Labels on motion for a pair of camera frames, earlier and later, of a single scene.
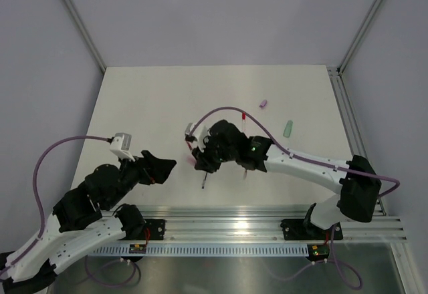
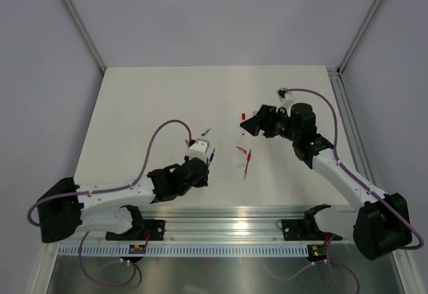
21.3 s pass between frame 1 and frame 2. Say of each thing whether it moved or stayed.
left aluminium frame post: stayed
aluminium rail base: stayed
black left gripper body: moved
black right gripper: moved
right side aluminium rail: stayed
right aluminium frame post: stayed
